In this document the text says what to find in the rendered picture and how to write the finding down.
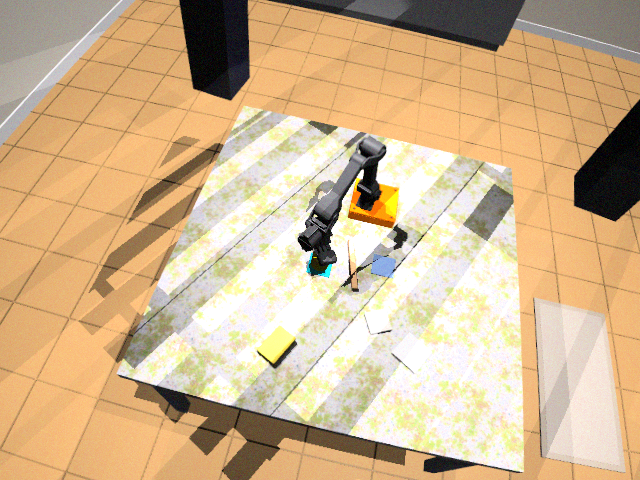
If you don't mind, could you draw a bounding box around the tan flat bar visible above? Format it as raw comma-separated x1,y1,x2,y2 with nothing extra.
347,239,358,291

